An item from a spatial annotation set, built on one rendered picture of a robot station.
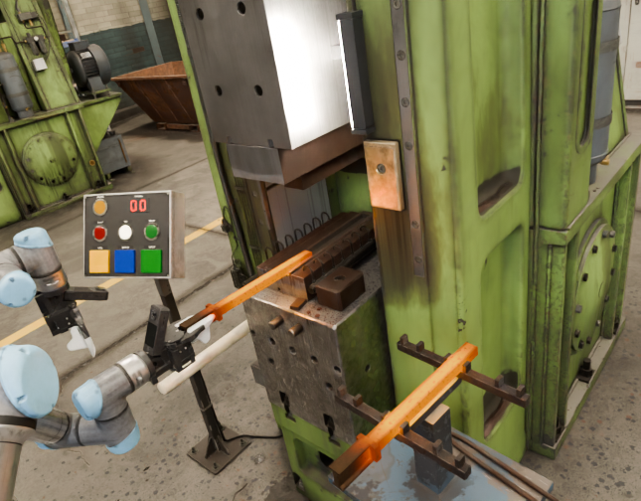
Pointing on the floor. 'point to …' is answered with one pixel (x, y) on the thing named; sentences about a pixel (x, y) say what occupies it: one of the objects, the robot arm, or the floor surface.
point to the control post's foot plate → (207, 455)
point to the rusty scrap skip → (162, 94)
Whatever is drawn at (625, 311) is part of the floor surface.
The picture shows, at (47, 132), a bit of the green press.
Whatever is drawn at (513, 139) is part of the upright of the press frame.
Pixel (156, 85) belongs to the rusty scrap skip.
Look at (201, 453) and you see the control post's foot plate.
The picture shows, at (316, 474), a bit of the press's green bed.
